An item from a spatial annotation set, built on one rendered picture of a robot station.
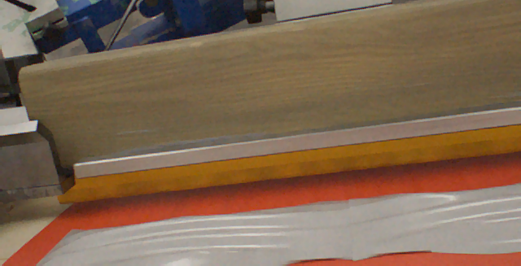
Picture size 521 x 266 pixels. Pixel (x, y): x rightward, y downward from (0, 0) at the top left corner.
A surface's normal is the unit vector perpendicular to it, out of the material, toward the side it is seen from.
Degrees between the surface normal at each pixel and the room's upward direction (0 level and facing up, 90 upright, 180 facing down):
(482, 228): 15
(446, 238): 4
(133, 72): 56
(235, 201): 32
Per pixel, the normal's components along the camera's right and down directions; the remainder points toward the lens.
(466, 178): -0.17, -0.95
